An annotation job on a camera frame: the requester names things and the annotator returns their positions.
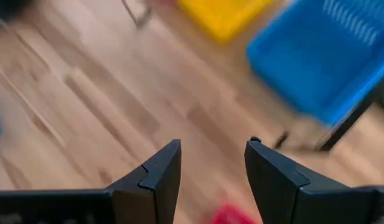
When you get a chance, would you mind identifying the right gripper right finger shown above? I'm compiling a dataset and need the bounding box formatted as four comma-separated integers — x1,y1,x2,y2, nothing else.
244,136,379,224

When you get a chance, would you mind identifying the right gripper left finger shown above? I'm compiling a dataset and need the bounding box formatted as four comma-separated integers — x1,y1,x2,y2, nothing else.
106,139,182,224

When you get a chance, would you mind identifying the yellow plastic basket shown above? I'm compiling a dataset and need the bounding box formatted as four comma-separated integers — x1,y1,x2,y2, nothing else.
176,0,275,44

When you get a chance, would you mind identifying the red plastic basket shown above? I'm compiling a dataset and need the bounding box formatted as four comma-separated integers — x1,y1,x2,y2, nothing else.
208,203,261,224

